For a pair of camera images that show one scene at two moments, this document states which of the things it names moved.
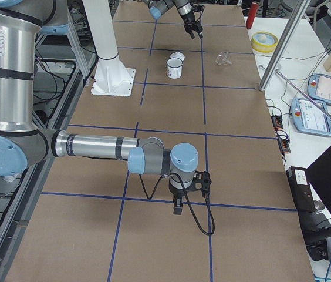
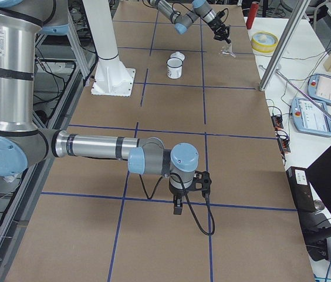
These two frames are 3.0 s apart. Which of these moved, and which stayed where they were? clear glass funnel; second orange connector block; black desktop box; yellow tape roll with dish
Moved: clear glass funnel
Stayed: yellow tape roll with dish; second orange connector block; black desktop box
